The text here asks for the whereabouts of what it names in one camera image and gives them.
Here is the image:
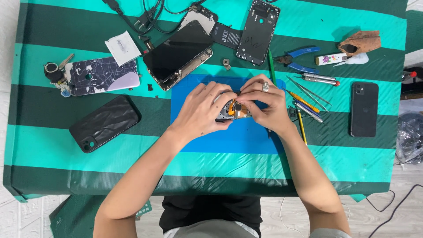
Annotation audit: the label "white square packet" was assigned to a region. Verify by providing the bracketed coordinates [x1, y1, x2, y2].
[104, 31, 142, 67]

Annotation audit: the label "opened phone with black screen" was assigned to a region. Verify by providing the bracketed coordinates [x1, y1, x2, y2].
[142, 20, 214, 92]

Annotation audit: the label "yellow handled screwdriver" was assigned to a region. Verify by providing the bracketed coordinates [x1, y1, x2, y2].
[283, 88, 321, 114]

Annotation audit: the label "brown cork pouch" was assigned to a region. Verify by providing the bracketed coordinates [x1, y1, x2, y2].
[337, 30, 381, 58]

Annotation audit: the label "black floor cable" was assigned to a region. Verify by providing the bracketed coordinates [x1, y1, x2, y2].
[365, 183, 423, 238]

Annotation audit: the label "silver screwdriver with red tip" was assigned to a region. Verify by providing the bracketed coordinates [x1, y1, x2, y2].
[302, 77, 340, 87]

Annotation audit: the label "blue handled pliers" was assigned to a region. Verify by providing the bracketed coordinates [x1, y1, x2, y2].
[273, 46, 321, 74]

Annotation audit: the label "clear plastic bag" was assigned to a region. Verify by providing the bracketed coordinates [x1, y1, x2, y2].
[395, 112, 423, 166]

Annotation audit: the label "key ring with keys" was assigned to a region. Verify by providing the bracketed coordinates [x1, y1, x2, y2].
[43, 53, 75, 98]

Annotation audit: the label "black smartphone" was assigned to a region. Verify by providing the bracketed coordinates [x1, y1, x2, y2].
[349, 81, 379, 138]

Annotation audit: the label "black phone back housing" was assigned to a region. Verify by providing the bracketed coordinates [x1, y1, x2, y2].
[236, 0, 281, 66]

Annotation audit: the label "black phone case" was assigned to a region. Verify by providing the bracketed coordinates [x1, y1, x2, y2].
[69, 95, 142, 154]

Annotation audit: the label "black tool with red knob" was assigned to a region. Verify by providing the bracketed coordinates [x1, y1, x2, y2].
[401, 67, 423, 100]

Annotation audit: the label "yellow thin pry tool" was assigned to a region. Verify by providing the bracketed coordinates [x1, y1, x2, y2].
[296, 109, 308, 146]

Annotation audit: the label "person's right hand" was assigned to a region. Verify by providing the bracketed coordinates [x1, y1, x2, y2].
[235, 73, 297, 136]

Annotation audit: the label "blue repair mat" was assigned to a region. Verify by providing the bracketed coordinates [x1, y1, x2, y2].
[170, 74, 287, 155]

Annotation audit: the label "person's black shirt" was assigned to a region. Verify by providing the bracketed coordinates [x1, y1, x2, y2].
[159, 195, 263, 238]

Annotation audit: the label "black power cables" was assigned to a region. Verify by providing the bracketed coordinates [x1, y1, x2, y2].
[102, 0, 207, 35]

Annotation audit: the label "person's left hand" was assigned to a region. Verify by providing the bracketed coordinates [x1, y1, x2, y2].
[169, 81, 237, 146]

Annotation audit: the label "green cutting mat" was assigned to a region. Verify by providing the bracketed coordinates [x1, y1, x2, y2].
[49, 194, 153, 238]

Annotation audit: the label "green handled tool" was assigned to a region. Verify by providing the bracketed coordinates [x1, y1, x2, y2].
[267, 49, 277, 87]

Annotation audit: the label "person's grey shorts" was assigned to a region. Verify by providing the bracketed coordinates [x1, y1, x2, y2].
[163, 219, 353, 238]

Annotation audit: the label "phone board with orange flex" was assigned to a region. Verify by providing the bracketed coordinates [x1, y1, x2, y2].
[215, 94, 256, 123]

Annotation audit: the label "white flower print lighter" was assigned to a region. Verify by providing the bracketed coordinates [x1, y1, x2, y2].
[315, 52, 348, 66]

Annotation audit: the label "metal tweezers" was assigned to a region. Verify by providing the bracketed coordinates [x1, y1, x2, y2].
[286, 75, 332, 113]

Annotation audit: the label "silver phone frame part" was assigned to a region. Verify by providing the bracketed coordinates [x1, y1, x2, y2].
[178, 5, 219, 35]

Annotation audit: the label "map print phone back cover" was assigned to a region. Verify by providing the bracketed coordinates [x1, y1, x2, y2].
[65, 56, 141, 97]

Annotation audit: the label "green striped tablecloth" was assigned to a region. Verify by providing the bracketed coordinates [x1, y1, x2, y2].
[3, 0, 408, 203]

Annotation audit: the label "blue and silver screwdriver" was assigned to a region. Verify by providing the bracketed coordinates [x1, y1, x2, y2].
[292, 99, 324, 124]

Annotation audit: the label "black phone battery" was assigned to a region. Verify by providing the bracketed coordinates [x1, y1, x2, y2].
[210, 22, 244, 50]

